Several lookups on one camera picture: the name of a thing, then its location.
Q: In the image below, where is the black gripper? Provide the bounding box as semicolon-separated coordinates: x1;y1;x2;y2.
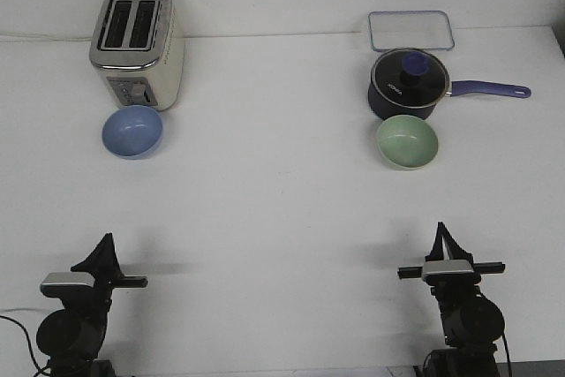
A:
397;222;504;302
71;232;148;306

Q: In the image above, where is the green bowl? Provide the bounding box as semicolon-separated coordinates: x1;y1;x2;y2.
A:
374;115;440;170

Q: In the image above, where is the blue bowl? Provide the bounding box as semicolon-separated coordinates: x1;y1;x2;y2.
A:
101;105;164;160

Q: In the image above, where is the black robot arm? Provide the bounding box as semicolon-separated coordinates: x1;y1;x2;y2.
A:
397;222;506;376
36;233;148;376

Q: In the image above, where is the dark blue saucepan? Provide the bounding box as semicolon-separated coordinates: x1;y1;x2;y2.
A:
368;72;531;120

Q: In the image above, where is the glass pot lid blue knob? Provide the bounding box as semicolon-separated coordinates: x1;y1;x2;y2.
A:
372;49;449;109

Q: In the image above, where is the silver two-slot toaster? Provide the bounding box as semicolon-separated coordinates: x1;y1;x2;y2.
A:
89;0;185;111

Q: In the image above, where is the clear plastic container lid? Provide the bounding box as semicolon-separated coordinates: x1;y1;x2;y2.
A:
368;10;456;52

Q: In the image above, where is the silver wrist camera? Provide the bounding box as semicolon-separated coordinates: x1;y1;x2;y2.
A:
40;271;94;298
421;260;474;284

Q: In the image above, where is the black cable left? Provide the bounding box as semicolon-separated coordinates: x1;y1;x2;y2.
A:
0;313;50;377

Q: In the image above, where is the black cable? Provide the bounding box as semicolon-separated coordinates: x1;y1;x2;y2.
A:
0;313;50;377
498;332;514;377

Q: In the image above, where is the black cable right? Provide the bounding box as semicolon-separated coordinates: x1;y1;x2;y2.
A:
498;332;514;377

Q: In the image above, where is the white toaster power cord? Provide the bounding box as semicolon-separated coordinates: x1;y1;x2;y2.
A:
0;31;94;42

